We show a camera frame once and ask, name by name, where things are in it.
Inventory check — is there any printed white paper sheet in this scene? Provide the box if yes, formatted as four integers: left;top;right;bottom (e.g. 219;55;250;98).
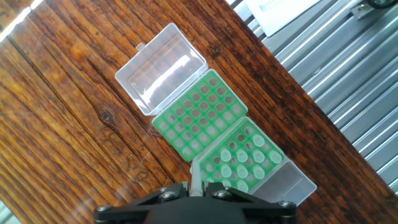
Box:
244;0;321;37

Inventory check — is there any black cable loop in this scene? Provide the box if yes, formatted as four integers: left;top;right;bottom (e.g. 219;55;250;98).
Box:
365;0;398;10

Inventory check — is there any brown wooden board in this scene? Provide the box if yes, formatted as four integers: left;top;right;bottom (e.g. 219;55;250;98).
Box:
0;0;398;224

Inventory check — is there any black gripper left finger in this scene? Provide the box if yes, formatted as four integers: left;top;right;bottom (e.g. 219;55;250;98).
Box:
94;182;190;224

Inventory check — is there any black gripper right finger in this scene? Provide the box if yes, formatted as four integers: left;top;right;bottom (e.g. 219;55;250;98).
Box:
203;182;298;224

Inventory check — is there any clear box with green rack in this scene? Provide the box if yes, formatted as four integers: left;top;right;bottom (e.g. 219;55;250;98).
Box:
114;22;249;163
190;116;318;207

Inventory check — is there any aluminium post with foot bracket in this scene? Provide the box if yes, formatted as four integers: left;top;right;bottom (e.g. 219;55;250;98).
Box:
350;0;398;22

